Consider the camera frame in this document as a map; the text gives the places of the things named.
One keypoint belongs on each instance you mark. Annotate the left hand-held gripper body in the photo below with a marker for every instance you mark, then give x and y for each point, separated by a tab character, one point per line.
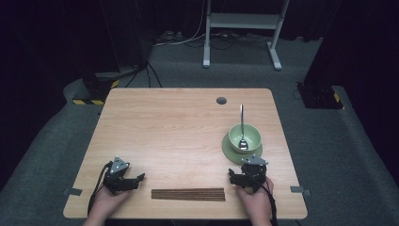
116	180

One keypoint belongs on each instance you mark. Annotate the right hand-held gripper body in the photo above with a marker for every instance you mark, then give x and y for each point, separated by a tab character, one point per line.
255	174

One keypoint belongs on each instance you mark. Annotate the bundle of brown chopsticks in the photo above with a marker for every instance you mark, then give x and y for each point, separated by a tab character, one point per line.
188	196

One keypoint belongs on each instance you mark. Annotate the person's left hand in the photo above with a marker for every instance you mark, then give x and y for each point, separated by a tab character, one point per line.
109	201

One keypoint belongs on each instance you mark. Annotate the person's right hand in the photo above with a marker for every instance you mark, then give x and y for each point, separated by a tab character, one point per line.
257	202

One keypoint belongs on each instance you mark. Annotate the green ceramic saucer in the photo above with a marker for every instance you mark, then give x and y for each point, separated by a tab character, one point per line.
230	153

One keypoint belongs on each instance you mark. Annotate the metal spoon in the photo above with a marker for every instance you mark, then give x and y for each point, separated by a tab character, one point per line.
242	132

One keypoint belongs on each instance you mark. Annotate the grey tape piece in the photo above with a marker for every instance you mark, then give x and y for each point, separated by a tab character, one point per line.
73	191
299	190

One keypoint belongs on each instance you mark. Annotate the round grey table grommet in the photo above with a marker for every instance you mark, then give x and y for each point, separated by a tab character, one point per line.
221	100

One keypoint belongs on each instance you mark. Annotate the black yellow striped stand base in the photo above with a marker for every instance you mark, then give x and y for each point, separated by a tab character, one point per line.
94	91

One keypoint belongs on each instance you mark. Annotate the white metal stand frame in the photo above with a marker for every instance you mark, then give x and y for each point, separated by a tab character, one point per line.
244	20

